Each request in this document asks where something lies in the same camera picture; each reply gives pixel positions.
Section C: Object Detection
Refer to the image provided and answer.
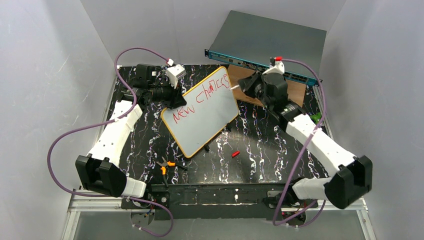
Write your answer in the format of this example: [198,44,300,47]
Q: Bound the yellow-framed whiteboard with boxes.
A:
[161,66,240,158]

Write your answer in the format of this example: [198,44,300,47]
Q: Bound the red marker cap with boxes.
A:
[231,151,240,158]

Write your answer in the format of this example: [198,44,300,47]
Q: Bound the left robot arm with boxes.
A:
[75,64,187,198]

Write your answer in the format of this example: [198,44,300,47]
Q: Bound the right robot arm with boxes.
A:
[238,72,373,209]

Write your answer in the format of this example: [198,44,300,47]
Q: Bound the wooden board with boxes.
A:
[227,64,307,109]

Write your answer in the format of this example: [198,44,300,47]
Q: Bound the green and white tool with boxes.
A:
[309,112,322,125]

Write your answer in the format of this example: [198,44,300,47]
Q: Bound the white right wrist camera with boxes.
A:
[262,61,285,75]

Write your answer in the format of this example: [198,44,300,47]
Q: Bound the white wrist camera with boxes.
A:
[262,61,285,75]
[166,64,187,89]

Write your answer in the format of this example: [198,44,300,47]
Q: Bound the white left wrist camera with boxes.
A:
[166,64,187,89]

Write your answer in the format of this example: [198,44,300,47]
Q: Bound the grey network switch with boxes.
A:
[204,10,327,74]

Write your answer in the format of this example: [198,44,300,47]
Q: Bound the orange-handled pliers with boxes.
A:
[156,157,188,188]

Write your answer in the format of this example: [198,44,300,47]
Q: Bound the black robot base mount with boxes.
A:
[120,182,349,221]

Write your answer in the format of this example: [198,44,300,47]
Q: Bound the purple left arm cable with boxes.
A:
[46,46,175,238]

